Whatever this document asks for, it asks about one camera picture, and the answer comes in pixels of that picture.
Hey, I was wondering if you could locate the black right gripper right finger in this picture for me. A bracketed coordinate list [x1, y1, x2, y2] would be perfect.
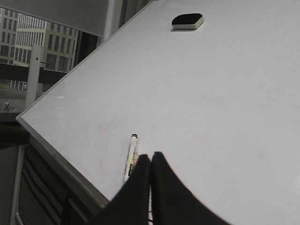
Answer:
[151, 152, 229, 225]

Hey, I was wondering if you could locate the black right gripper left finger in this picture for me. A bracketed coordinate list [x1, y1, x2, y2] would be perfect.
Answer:
[88, 154, 150, 225]

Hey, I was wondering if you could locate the black tip whiteboard marker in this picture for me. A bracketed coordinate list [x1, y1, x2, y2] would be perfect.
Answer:
[123, 134, 138, 183]

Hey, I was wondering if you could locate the grey whiteboard stand panel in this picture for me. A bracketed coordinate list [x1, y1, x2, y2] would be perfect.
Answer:
[10, 137, 109, 225]

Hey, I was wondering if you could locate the white whiteboard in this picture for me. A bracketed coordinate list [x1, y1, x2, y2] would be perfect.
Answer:
[17, 0, 300, 225]

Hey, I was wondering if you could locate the grey window pillar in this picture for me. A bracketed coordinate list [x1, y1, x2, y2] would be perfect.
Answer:
[24, 45, 43, 109]

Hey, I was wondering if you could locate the black white board eraser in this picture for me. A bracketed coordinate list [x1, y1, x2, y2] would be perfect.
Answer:
[172, 13, 204, 30]

